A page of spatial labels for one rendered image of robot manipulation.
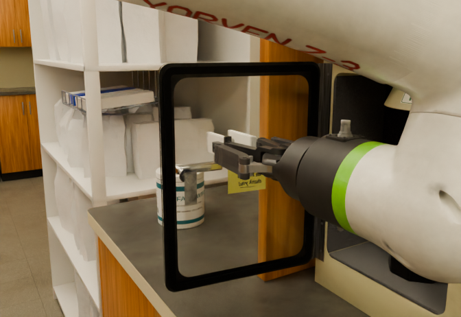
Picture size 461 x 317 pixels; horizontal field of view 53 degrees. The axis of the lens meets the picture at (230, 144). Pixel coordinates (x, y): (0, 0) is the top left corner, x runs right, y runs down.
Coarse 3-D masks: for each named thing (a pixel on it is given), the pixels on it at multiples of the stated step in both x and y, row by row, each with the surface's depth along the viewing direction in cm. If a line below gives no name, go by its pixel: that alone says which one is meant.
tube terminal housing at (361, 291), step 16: (320, 272) 93; (336, 272) 89; (352, 272) 85; (336, 288) 89; (352, 288) 86; (368, 288) 82; (384, 288) 79; (448, 288) 68; (352, 304) 86; (368, 304) 82; (384, 304) 79; (400, 304) 76; (448, 304) 68
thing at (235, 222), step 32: (192, 96) 75; (224, 96) 78; (256, 96) 80; (288, 96) 83; (160, 128) 74; (192, 128) 77; (224, 128) 79; (256, 128) 81; (288, 128) 84; (160, 160) 76; (192, 160) 78; (224, 192) 81; (256, 192) 84; (192, 224) 80; (224, 224) 82; (256, 224) 85; (288, 224) 88; (192, 256) 81; (224, 256) 84; (256, 256) 86; (288, 256) 89
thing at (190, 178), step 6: (186, 174) 76; (192, 174) 76; (186, 180) 76; (192, 180) 76; (186, 186) 76; (192, 186) 77; (186, 192) 77; (192, 192) 77; (186, 198) 77; (192, 198) 77; (186, 204) 77
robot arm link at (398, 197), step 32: (416, 128) 36; (448, 128) 34; (352, 160) 42; (384, 160) 39; (416, 160) 35; (448, 160) 33; (352, 192) 40; (384, 192) 37; (416, 192) 34; (448, 192) 33; (352, 224) 41; (384, 224) 36; (416, 224) 34; (448, 224) 32; (416, 256) 34; (448, 256) 33
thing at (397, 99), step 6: (396, 90) 76; (390, 96) 77; (396, 96) 75; (402, 96) 74; (408, 96) 73; (390, 102) 76; (396, 102) 75; (402, 102) 74; (408, 102) 73; (396, 108) 74; (402, 108) 73; (408, 108) 72
